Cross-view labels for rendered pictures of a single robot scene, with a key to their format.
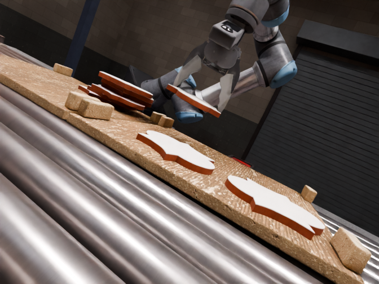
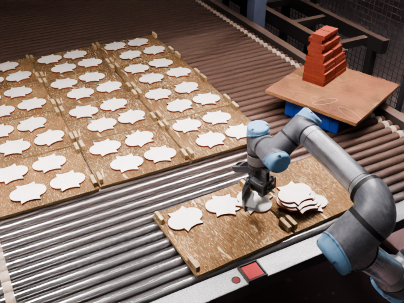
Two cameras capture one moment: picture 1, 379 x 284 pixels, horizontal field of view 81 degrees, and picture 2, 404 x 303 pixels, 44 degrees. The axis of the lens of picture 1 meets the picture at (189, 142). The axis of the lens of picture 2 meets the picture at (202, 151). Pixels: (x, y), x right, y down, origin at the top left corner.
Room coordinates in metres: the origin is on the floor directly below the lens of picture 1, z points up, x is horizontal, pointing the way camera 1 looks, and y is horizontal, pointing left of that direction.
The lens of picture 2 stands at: (1.33, -1.15, 2.26)
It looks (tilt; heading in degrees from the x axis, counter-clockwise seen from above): 35 degrees down; 133
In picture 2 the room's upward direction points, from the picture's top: straight up
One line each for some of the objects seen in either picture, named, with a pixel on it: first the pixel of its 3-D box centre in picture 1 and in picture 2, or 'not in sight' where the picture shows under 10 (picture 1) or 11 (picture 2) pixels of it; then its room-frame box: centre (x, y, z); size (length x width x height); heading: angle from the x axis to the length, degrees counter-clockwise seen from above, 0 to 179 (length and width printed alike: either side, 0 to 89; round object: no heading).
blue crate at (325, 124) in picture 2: not in sight; (325, 104); (0.26, 0.94, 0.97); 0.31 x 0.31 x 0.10; 3
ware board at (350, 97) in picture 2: not in sight; (332, 88); (0.25, 1.00, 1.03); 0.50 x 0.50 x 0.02; 3
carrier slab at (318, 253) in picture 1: (214, 168); (221, 225); (0.43, -0.07, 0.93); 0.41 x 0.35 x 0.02; 73
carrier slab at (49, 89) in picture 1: (67, 89); (308, 190); (0.55, 0.33, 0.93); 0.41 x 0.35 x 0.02; 73
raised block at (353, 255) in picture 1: (348, 247); (159, 217); (0.24, -0.21, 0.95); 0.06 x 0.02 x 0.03; 163
